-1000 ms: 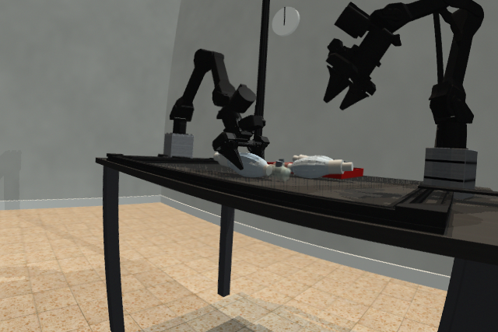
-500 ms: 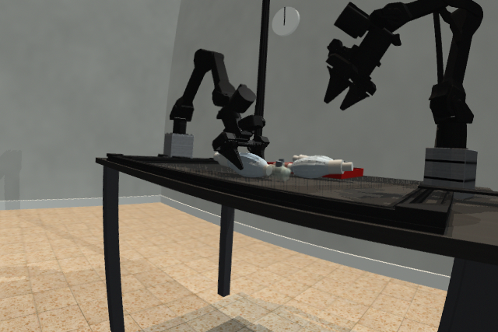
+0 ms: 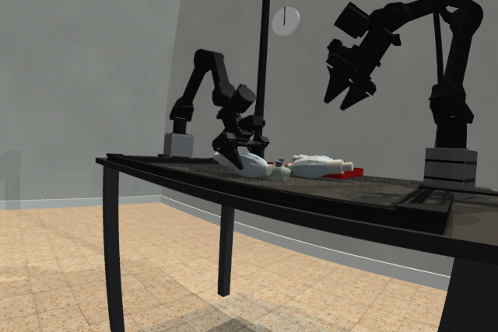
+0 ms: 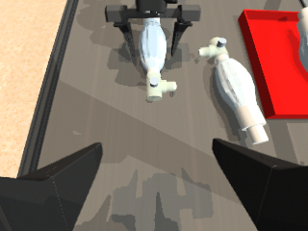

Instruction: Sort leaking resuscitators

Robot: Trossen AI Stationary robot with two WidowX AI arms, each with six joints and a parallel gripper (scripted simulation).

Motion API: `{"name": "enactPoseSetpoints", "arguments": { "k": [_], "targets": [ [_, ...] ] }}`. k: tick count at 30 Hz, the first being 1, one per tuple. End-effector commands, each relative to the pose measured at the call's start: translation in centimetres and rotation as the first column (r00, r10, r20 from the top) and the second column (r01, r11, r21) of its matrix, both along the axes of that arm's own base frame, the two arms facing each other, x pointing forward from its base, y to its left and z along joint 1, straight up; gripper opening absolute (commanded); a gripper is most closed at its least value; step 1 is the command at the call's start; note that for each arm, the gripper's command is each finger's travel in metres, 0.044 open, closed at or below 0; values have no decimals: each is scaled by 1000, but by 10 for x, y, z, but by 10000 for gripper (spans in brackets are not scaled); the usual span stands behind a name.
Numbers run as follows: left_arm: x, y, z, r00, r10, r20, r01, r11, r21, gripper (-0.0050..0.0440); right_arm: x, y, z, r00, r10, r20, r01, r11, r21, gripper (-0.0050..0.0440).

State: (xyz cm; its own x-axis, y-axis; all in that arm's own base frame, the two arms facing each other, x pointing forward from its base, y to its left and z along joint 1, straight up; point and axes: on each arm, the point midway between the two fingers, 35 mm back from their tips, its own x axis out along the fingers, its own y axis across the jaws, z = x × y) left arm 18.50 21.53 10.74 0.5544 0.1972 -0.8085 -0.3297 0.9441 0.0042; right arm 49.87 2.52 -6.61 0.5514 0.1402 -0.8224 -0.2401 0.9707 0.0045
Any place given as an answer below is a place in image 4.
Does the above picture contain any red tray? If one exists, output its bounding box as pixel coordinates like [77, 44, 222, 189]
[238, 10, 308, 118]

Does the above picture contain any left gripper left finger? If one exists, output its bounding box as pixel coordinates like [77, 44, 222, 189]
[0, 142, 103, 231]

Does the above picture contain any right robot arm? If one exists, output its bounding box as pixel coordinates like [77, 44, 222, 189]
[136, 0, 178, 13]

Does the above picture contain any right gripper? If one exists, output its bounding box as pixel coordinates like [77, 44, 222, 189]
[105, 5, 201, 57]

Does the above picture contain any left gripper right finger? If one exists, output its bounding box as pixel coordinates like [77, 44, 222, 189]
[212, 139, 308, 231]

